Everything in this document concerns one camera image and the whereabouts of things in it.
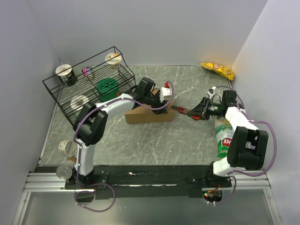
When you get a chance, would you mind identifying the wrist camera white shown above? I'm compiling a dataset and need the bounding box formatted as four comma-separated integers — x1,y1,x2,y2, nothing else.
207,87,216,99
160,82,172,102

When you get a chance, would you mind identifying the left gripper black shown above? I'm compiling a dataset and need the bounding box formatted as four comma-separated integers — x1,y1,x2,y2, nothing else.
144,90,167,115

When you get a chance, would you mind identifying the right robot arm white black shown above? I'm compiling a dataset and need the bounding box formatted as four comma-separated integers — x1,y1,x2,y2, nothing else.
186,90,269,187

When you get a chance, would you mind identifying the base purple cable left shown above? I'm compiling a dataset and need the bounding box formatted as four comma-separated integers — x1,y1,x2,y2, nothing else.
74,182,116,213

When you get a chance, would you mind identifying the red black utility knife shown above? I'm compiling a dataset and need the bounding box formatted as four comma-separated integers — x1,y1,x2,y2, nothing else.
171,105,190,115

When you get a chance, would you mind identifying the yellow lays chips bag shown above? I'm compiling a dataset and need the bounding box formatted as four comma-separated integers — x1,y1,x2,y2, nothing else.
200,62,234,81

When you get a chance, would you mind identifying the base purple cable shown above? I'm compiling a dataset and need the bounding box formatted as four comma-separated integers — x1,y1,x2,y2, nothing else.
74,182,116,213
207,175,237,207

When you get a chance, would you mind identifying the orange labelled tin can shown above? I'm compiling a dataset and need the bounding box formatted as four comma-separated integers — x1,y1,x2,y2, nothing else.
56,157,77,180

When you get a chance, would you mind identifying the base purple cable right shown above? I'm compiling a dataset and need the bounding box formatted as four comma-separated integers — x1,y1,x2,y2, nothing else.
207,175,237,207

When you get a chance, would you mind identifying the green lidded jar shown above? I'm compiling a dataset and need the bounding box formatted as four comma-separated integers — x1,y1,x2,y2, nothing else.
96,78,120,102

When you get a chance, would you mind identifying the dark labelled yogurt cup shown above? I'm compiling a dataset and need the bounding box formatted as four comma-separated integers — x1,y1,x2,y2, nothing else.
55,64,77,86

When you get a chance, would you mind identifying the white chobani yogurt cup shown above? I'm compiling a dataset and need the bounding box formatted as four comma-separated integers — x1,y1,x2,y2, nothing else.
58,140,77,158

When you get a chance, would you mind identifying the black wire rack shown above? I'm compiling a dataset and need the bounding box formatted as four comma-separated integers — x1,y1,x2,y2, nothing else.
42,46,136,124

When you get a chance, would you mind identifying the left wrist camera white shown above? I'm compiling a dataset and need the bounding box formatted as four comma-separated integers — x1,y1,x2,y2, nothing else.
160,82,172,102

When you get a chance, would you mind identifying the green cassava chips bag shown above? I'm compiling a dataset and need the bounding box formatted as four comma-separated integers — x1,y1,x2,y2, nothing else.
215,117,234,158

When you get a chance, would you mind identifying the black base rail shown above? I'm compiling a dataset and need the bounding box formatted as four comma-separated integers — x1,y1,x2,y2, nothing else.
64,165,232,202

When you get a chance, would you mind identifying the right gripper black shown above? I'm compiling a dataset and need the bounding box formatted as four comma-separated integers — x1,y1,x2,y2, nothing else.
187,97,223,120

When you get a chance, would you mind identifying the brown cardboard express box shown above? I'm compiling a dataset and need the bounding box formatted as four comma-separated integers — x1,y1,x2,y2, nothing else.
124,89,175,124

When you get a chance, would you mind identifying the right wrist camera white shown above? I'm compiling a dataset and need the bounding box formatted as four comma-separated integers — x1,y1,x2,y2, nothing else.
207,87,216,99

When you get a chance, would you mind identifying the yogurt cup peach label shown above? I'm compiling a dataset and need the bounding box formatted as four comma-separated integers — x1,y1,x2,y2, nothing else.
105,53,122,69

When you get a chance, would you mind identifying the small purple yogurt cup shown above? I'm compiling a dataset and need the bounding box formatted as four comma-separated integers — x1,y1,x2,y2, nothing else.
82,67,93,79

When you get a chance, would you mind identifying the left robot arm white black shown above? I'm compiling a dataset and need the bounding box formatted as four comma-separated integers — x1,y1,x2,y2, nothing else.
73,77,174,188

